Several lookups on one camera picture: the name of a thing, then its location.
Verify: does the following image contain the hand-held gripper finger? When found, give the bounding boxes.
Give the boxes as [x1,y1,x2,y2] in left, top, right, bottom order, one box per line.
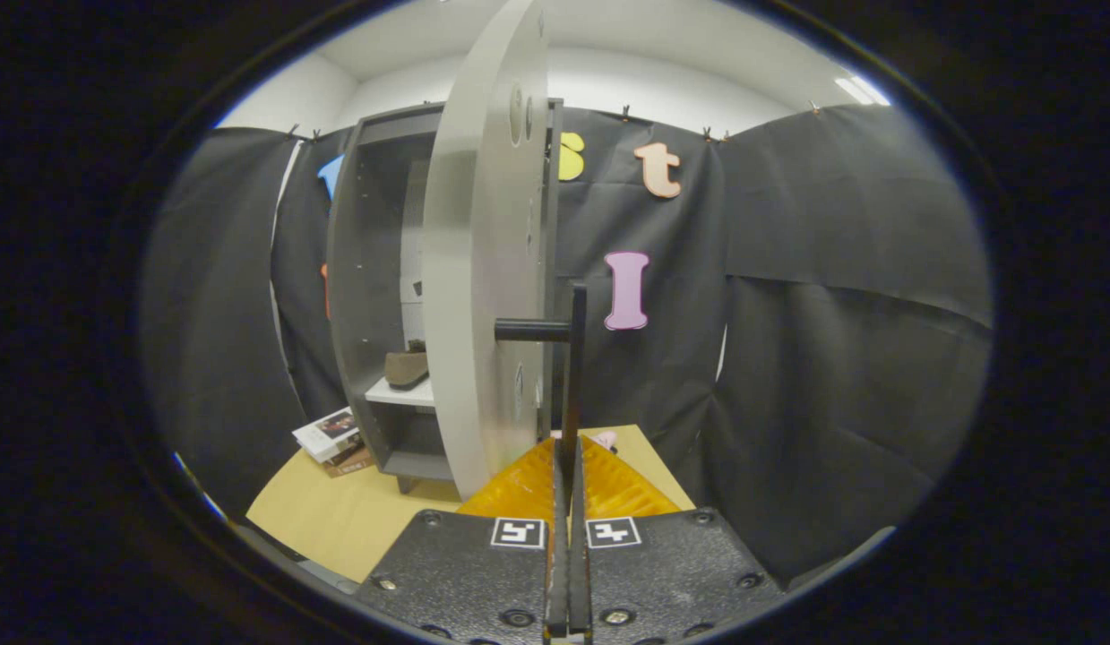
[353,437,571,645]
[568,435,784,645]

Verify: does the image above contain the black door handle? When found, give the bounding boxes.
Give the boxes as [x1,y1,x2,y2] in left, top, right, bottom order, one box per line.
[495,284,589,449]

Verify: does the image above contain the brown fuzzy shoe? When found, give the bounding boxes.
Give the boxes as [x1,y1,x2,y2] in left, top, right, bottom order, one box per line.
[384,340,430,391]

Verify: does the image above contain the grey shoe cabinet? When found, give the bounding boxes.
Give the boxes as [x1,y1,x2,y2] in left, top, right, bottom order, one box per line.
[326,99,564,494]

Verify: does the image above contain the pink and green plush toy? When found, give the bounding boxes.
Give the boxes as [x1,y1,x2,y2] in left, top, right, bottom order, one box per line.
[550,430,618,452]

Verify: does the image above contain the brown book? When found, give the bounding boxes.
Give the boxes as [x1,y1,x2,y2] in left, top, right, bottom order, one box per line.
[322,443,376,478]

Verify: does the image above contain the white book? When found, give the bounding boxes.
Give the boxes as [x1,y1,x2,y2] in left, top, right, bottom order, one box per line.
[292,408,360,462]

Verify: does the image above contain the black backdrop cloth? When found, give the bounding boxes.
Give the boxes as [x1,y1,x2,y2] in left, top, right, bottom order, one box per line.
[138,103,994,588]

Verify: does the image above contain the small ceiling light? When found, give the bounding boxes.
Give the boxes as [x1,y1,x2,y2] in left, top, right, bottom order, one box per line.
[834,74,891,107]

